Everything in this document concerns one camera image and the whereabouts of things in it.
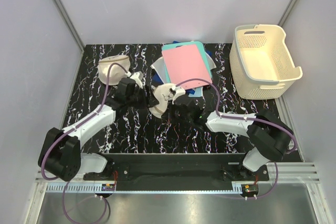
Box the far mesh laundry bag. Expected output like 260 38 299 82
98 55 131 86

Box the pink plastic board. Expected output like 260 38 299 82
161 44 213 91

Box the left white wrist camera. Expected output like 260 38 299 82
130 71 143 89

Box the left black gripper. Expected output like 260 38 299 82
127 84 159 110

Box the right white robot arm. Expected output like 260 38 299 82
167 95 297 180

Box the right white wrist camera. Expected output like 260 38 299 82
169 85 186 104

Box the white slotted cable duct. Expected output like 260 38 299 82
46 182 244 194

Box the teal plastic board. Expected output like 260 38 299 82
161 40 214 84

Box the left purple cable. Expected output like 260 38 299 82
41 62 132 222

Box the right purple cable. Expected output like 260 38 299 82
176 78 299 199

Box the left aluminium frame post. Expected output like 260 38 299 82
38 0 85 51

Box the dark blue board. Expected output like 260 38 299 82
151 41 216 84

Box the mesh laundry bag with glasses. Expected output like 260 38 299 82
149 83 174 119

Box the light blue board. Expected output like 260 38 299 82
186 87 203 98

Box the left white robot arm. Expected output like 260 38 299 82
38 78 159 182

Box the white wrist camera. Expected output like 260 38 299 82
130 71 143 89
169 85 186 104

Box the cream plastic laundry basket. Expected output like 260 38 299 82
229 24 303 100

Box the purple cable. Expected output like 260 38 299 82
41 62 132 222
176 78 299 199

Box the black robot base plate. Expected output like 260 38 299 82
83 154 269 193

